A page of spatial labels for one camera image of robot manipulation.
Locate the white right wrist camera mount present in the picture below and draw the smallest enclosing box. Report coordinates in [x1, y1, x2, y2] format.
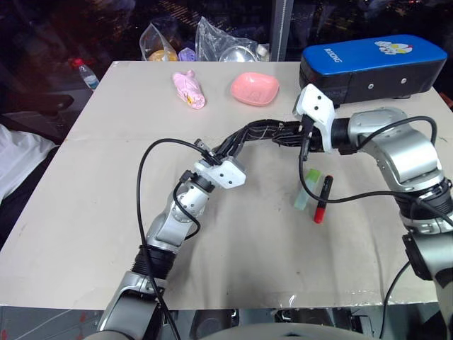
[292, 83, 337, 155]

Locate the white cloth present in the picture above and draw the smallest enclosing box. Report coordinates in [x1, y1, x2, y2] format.
[0, 123, 57, 200]

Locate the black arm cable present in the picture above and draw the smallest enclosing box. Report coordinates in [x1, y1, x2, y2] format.
[135, 138, 217, 340]
[299, 115, 453, 227]

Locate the black chair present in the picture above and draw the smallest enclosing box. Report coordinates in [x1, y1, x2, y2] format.
[0, 93, 75, 145]

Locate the dark vertical window post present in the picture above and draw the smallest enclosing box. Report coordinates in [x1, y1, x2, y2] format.
[270, 0, 290, 62]

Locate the clear bag with yellow item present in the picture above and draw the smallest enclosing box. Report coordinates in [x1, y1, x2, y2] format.
[140, 22, 185, 62]

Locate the red marker with black cap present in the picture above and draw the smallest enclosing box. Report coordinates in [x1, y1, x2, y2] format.
[314, 174, 335, 225]

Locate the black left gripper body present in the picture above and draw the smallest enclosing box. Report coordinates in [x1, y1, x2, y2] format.
[209, 149, 235, 165]

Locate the black right body cable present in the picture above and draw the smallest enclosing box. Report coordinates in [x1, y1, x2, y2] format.
[379, 261, 412, 340]

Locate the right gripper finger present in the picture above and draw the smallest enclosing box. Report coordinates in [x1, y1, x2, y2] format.
[271, 136, 307, 147]
[277, 120, 306, 134]

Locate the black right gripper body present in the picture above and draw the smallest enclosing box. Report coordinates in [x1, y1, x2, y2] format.
[306, 124, 331, 154]

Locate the water bottle with red cap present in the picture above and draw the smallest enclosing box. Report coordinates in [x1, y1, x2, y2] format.
[71, 57, 101, 91]

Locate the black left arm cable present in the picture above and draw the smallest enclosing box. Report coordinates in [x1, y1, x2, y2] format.
[135, 138, 217, 340]

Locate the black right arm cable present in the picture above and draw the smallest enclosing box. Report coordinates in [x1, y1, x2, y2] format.
[299, 115, 453, 227]

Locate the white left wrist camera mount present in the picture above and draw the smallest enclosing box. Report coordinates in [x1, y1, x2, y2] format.
[193, 154, 248, 188]

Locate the clear bag with metal bowl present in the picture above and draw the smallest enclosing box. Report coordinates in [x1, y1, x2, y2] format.
[195, 16, 261, 63]

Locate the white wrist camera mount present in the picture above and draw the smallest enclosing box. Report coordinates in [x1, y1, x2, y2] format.
[292, 83, 337, 155]
[193, 154, 248, 188]

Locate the blue and black padded box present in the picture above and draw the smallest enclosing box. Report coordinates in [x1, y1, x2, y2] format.
[298, 33, 448, 108]

